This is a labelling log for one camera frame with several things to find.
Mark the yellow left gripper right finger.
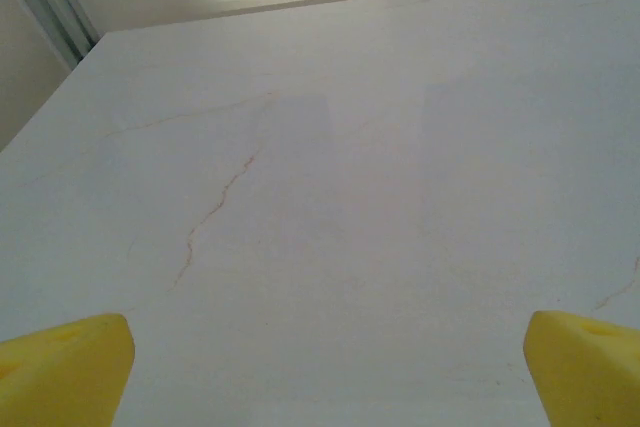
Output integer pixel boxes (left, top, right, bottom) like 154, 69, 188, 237
522, 310, 640, 427

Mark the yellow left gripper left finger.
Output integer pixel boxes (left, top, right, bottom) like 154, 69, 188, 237
0, 313, 136, 427

